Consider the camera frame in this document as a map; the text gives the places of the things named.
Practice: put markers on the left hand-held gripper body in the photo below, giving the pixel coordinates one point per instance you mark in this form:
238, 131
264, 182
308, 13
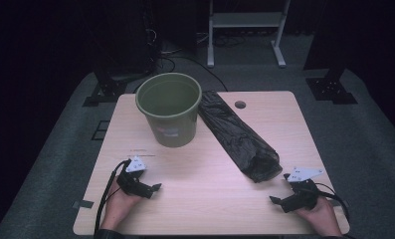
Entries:
135, 186

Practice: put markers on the grey tape strip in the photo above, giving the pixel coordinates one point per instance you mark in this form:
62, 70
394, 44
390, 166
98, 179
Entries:
84, 204

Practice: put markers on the dark equipment cabinet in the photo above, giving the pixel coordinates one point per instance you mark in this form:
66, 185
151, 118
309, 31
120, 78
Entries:
132, 36

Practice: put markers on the green plastic bin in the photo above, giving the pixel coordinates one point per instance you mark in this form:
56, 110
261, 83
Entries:
173, 127

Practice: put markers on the white metal stand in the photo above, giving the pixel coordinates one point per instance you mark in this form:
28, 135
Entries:
246, 20

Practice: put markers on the person's right hand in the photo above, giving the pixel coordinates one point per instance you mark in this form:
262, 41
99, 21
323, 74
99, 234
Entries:
322, 217

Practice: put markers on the person's left hand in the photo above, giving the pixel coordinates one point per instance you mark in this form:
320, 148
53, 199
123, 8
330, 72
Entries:
117, 209

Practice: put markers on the black plastic bag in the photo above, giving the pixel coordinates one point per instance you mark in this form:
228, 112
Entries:
235, 132

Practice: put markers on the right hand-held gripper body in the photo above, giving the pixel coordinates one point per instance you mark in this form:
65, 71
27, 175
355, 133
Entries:
301, 199

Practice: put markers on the black stand base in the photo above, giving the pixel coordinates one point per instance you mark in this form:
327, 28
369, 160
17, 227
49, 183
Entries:
107, 89
331, 89

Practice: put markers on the round table grommet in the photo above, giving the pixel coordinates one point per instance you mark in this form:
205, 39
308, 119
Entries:
240, 104

